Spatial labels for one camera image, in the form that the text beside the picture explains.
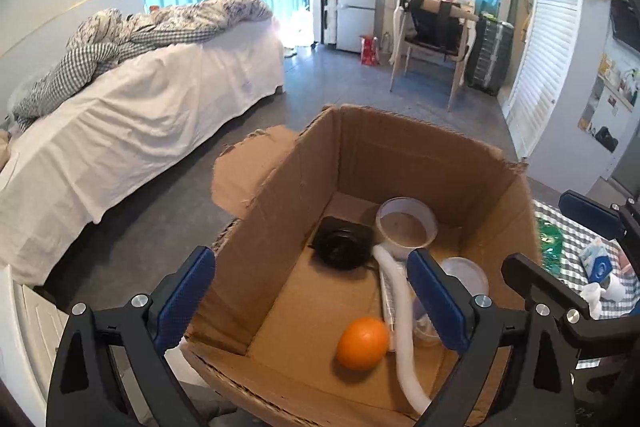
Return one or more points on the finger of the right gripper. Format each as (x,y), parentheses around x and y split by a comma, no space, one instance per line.
(617,221)
(591,339)

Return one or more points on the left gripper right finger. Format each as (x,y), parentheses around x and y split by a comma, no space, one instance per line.
(534,387)

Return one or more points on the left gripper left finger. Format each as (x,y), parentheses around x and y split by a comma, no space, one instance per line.
(85,388)

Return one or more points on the orange fruit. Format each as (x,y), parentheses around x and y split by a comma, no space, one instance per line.
(363,344)

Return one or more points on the white foam tube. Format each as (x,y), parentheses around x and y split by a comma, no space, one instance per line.
(403,333)

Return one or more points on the blue tissue pack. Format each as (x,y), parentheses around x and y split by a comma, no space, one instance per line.
(595,261)

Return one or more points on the white glove hand toy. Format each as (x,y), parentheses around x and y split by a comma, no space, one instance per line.
(612,289)

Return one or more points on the checkered tablecloth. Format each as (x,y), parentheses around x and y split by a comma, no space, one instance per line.
(575,239)

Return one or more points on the green snack packet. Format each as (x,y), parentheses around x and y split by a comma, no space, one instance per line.
(551,246)

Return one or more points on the clear plastic lid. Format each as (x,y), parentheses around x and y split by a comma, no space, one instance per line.
(468,273)

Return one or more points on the white louvered wardrobe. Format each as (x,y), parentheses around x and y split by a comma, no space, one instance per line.
(551,90)

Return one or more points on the clear plastic cup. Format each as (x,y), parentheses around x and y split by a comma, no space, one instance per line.
(404,224)

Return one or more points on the brown cardboard box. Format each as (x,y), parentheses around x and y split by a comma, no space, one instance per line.
(319,219)

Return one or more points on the black drawer tower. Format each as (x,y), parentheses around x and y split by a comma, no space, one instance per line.
(490,56)

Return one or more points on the bed with white sheet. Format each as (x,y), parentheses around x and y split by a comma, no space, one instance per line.
(121,131)

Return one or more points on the black round object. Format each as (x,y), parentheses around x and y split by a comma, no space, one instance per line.
(341,244)

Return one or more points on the black backpack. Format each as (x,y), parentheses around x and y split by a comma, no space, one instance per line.
(439,30)

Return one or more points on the wooden chair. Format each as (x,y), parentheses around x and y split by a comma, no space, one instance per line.
(459,59)

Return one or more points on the red gift bag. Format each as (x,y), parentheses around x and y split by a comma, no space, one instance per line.
(369,50)

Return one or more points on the patterned quilt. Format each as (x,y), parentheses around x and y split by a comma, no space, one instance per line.
(108,38)

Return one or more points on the white mini fridge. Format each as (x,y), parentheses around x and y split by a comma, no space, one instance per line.
(357,19)

